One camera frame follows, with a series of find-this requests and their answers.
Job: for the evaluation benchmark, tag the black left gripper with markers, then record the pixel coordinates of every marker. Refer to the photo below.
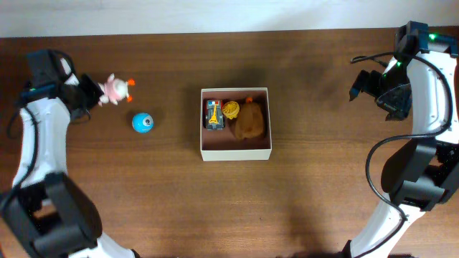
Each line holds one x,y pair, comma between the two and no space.
90,90

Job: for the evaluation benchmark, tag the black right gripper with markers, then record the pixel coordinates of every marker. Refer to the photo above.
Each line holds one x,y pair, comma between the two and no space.
370,86

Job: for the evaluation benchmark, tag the pink white duck toy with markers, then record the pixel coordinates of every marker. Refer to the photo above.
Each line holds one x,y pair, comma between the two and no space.
114,90

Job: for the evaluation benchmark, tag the blue ball toy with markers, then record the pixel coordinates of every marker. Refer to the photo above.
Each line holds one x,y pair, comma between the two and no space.
142,123

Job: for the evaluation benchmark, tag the brown plush toy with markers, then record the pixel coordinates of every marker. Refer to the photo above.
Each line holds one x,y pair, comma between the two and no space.
251,121

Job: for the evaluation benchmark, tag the yellow ball toy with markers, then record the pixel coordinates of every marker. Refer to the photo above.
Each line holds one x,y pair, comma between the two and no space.
231,110

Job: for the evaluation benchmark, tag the grey toy car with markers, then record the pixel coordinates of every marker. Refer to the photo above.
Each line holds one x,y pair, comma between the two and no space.
214,118

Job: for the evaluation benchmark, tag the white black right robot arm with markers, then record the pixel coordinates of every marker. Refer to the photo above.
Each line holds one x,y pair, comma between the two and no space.
418,81

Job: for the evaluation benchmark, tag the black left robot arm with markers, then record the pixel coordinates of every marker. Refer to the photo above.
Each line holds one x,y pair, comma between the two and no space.
46,211

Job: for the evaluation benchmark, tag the beige cardboard box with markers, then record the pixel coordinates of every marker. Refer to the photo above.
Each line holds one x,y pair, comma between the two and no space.
222,145

